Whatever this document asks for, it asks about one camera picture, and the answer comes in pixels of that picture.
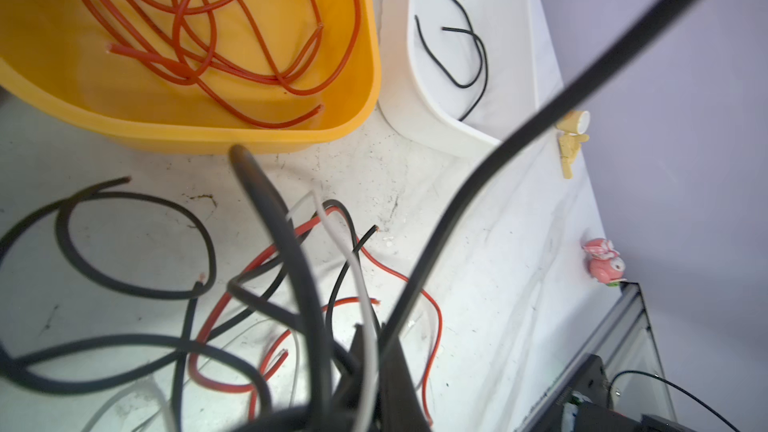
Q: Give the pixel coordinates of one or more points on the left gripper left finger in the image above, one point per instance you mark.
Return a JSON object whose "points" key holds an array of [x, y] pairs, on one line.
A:
{"points": [[347, 393]]}

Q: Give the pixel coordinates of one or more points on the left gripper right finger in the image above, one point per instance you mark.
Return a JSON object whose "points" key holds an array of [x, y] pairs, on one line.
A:
{"points": [[399, 408]]}

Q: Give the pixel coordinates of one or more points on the yellow toy figure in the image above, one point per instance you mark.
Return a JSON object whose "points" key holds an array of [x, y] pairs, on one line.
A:
{"points": [[573, 127]]}

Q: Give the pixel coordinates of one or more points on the white plastic tub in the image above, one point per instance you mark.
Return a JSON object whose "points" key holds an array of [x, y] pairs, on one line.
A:
{"points": [[458, 76]]}

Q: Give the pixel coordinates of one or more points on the yellow plastic tub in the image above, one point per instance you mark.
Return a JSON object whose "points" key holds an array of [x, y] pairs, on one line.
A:
{"points": [[196, 76]]}

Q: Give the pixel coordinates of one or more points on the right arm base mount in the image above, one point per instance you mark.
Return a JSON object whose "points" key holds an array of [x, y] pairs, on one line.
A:
{"points": [[583, 404]]}

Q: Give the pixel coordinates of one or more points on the aluminium front rail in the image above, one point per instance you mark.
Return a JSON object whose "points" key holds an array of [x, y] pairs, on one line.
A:
{"points": [[614, 381]]}

